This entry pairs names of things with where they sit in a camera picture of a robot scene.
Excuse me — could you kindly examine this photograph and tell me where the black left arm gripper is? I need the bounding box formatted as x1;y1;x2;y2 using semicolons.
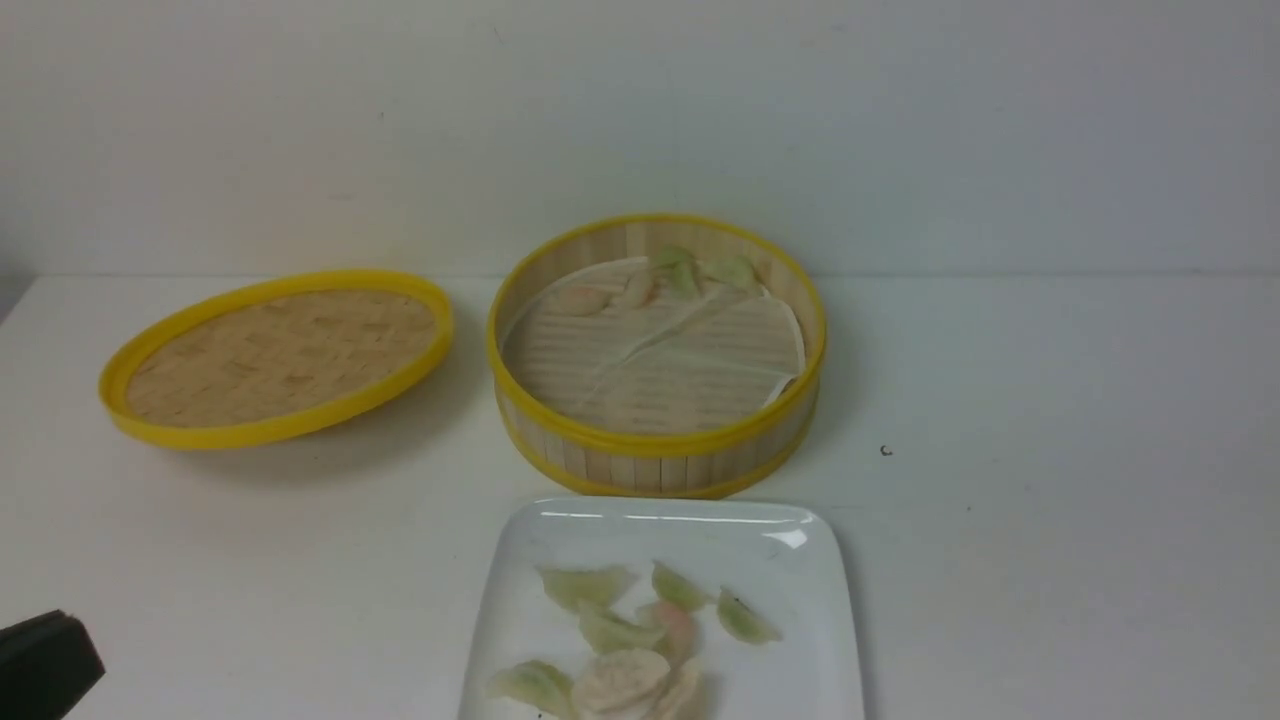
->
1;610;106;719

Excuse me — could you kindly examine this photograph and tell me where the small green dumpling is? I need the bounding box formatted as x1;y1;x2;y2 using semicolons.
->
652;560;710;614

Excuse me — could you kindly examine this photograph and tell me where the white dumpling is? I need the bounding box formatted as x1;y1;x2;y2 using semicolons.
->
611;269;657;311

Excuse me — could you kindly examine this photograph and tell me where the green dumpling plate bottom left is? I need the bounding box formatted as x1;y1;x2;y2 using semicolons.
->
485;659;579;719

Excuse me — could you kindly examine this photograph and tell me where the green dumpling plate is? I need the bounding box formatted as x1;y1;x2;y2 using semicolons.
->
577;602;666;655
538;565;636;614
716;585;782;646
485;659;579;719

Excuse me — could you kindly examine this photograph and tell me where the green dumpling plate top left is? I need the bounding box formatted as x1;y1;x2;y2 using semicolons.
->
538;565;636;614

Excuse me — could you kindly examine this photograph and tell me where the green dumpling plate centre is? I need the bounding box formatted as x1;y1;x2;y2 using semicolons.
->
577;602;666;655

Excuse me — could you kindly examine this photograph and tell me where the pink dumpling on plate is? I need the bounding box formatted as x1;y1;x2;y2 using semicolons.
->
636;600;699;669

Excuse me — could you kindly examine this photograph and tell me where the beige dumpling plate bottom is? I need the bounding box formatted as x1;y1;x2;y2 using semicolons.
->
644;657;703;720

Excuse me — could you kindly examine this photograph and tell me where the green dumpling plate right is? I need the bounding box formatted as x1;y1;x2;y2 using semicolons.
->
716;585;782;646

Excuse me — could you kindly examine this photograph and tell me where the white square plate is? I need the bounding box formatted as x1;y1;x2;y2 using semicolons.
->
456;496;864;719

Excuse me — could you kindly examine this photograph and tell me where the yellow rimmed bamboo steamer lid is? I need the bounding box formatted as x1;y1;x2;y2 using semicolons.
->
99;269;454;451

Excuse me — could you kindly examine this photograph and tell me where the pale pink dumpling steamer left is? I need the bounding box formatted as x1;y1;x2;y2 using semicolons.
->
548;284;618;316

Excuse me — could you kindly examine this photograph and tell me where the white steamer liner paper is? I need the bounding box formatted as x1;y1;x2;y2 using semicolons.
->
499;258;806;436

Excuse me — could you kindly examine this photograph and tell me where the yellow rimmed bamboo steamer basket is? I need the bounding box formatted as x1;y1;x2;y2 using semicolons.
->
486;214;828;498

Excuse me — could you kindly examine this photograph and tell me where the green dumpling steamer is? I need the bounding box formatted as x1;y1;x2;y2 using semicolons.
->
701;255;762;296
648;245;701;299

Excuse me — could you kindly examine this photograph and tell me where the green dumpling steamer back right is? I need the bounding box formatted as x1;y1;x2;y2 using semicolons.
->
701;255;762;296

